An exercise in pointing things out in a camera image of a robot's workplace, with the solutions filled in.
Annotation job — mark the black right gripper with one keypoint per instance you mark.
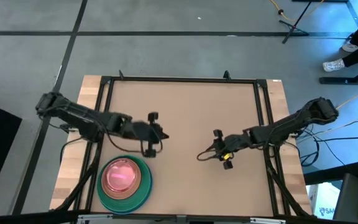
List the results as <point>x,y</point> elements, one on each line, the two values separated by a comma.
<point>232,143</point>

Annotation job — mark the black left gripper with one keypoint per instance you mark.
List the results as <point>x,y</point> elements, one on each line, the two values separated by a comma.
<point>141,130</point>

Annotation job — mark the large green plastic plate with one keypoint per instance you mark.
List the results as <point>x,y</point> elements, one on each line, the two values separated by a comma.
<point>145,189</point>

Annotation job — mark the medium orange plastic plate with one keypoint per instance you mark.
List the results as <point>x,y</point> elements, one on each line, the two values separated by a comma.
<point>137,186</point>

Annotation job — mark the small translucent pink plate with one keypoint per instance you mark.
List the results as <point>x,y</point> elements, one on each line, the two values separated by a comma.
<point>121,175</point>

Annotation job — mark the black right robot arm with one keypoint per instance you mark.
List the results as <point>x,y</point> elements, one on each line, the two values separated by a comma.
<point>284,126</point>

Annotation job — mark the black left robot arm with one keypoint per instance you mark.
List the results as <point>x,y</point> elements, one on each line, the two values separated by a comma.
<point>73,115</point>

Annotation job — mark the large blue plastic plate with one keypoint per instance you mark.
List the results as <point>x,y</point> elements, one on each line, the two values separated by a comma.
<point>129,213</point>

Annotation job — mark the white printed box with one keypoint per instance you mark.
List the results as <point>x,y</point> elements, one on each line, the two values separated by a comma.
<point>323,202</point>

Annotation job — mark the black tripod stand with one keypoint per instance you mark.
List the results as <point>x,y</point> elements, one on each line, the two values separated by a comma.
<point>294,28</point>

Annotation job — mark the person's white shoe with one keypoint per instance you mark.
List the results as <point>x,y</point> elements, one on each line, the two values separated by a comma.
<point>350,47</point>
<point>333,65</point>

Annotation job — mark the black desk foot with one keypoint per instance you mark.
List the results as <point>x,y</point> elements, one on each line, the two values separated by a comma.
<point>346,80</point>

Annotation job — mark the black overhead rig beam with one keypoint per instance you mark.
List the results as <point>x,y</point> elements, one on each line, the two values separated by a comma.
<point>26,217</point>

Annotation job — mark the black metal table frame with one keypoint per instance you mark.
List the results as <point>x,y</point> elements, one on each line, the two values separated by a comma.
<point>185,80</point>

